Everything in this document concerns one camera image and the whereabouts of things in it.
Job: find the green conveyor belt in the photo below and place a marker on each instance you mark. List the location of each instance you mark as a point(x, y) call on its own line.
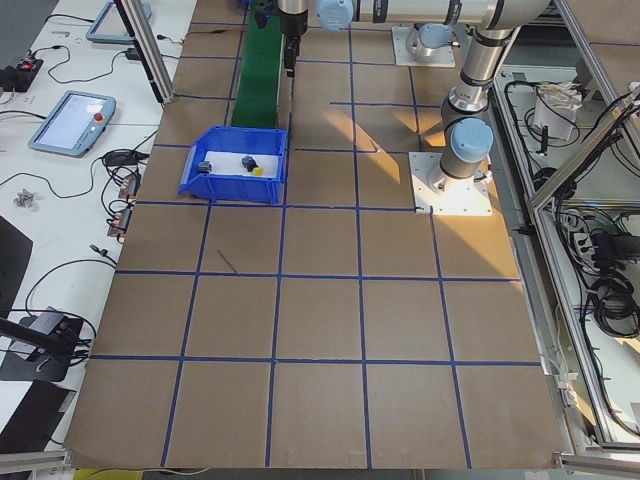
point(259, 81)

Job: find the yellow push button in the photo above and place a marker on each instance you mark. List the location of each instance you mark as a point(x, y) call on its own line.
point(251, 166)

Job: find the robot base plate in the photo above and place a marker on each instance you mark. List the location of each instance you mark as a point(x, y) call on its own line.
point(435, 193)

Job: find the blue source bin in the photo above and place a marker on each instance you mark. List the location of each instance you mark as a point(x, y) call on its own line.
point(235, 188)

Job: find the teach pendant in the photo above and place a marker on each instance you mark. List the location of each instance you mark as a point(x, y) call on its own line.
point(75, 124)
point(108, 27)

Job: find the far teach pendant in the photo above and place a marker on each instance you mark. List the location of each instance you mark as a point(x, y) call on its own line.
point(108, 27)

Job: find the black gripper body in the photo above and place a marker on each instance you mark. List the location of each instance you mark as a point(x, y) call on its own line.
point(291, 22)

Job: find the aluminium frame post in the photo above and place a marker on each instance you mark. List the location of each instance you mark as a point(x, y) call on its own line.
point(138, 28)

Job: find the white foam sheet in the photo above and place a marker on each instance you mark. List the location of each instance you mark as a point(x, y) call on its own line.
point(229, 163)

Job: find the near teach pendant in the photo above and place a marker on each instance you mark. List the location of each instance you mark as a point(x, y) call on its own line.
point(75, 124)

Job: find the grey push button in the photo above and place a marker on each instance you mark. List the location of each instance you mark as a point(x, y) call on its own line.
point(204, 167)

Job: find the black power adapter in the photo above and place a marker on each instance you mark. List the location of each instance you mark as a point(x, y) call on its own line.
point(132, 54)

